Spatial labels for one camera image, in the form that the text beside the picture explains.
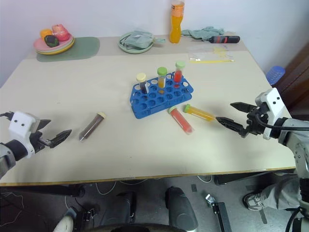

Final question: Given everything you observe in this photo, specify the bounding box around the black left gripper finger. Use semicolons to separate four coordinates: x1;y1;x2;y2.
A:
49;129;73;149
38;118;52;132

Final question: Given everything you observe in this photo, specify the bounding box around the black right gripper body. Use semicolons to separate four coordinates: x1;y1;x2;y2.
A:
244;105;269;139

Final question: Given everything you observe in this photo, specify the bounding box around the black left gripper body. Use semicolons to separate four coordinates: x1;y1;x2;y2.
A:
29;131;53;153

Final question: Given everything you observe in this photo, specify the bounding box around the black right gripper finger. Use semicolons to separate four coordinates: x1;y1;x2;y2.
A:
230;102;257;114
215;116;249;139

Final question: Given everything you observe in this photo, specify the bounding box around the dark brown tube, cream cap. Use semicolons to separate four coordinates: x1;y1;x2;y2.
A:
79;111;107;144
136;72;149;95

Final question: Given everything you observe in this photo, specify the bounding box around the orange tube, green cap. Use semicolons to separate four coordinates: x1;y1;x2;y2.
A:
157;67;168;89
183;103;218;122

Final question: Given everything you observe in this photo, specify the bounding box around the red tube, green cap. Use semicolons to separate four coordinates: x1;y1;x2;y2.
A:
173;61;186;85
168;106;195;134

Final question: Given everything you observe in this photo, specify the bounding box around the blue test tube rack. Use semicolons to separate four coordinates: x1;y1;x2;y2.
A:
130;72;195;120

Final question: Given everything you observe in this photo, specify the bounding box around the yellow stick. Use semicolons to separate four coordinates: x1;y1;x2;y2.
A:
189;58;236;64

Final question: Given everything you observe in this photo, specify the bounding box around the brown wooden door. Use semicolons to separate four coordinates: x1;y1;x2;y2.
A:
274;43;309;119

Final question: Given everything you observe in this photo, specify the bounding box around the clear plastic bag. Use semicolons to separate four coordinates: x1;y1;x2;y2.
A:
188;45;236;61

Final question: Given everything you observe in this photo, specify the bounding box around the red and black screwdriver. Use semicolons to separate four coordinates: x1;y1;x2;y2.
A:
191;35;241;45

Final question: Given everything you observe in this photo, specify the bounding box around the person's grey trouser leg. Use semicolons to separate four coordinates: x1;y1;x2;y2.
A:
261;173;303;210

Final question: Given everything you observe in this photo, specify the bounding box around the yellow plate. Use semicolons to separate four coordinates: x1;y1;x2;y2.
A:
36;40;76;56

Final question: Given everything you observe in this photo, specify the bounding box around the pink plate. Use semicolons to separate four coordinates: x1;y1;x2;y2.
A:
33;32;74;52

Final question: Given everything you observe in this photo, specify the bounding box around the person's grey sneaker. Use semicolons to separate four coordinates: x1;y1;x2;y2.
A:
242;191;266;212

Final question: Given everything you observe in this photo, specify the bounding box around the light green plate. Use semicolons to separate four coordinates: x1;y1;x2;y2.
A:
34;37;75;54

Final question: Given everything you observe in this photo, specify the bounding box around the black and green toy food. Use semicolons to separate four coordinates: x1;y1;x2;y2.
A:
44;34;60;47

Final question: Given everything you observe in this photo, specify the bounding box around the green cloth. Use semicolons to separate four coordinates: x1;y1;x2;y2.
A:
181;26;226;41

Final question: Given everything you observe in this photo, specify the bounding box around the white shoe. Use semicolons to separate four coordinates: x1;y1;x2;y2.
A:
53;215;74;232

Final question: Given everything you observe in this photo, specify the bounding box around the green placemat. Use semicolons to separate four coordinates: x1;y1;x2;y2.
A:
36;36;101;63

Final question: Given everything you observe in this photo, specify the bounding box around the black metal stand base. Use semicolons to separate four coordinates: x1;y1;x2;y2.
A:
205;193;233;232

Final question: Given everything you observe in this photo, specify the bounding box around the orange toy food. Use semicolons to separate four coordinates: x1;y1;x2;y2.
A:
40;29;54;40

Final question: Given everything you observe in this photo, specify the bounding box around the pink toy food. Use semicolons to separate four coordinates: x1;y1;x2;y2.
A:
51;23;71;42

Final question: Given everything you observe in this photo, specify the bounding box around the dark rounded shape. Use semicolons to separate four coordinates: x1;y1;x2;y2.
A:
115;190;137;224
165;186;199;232

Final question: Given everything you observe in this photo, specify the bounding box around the orange juice bottle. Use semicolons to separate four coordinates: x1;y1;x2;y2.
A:
169;0;186;44

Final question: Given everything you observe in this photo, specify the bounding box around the pale green plate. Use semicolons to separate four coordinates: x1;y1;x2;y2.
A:
118;32;155;55

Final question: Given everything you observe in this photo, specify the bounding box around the pale green pouch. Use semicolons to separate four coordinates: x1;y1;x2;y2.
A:
122;29;167;49

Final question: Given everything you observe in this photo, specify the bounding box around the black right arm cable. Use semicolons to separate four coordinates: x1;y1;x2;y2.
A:
256;113;309;131

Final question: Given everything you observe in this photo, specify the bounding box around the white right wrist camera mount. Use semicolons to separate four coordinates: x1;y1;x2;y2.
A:
254;87;282;141

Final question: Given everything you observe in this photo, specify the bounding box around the black table frame bar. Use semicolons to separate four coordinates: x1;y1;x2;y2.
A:
213;172;297;186
0;184;86;198

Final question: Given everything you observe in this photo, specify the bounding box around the white floor cable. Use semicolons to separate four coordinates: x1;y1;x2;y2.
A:
96;180;117;196
197;174;213;183

